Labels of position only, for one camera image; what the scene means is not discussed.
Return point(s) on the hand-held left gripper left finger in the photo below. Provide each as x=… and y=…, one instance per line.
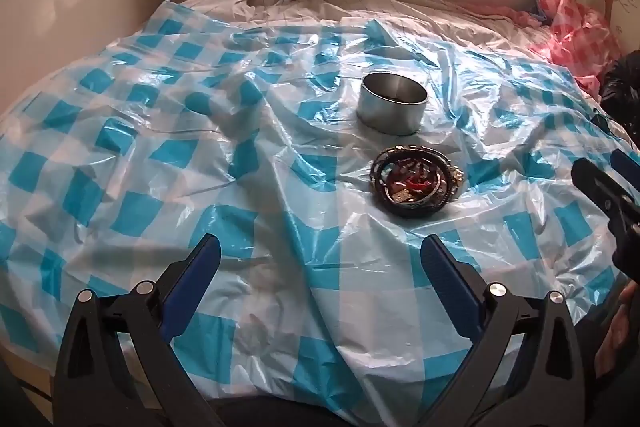
x=200, y=257

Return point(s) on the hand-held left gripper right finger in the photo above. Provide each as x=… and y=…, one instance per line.
x=442, y=262

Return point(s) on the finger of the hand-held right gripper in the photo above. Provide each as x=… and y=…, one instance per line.
x=597, y=187
x=627, y=167

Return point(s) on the pile of jewelry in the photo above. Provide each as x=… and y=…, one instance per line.
x=415, y=182

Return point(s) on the round metal tin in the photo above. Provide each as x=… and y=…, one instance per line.
x=385, y=112

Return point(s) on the person's right hand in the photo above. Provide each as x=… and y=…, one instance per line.
x=620, y=332

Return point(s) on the dark fuzzy object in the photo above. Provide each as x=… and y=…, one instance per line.
x=622, y=89

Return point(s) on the blue checked plastic sheet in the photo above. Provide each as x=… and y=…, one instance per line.
x=200, y=157

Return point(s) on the pink checked plastic sheet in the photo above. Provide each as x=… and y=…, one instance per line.
x=575, y=32

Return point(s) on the pale pink bed sheet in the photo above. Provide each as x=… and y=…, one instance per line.
x=400, y=2

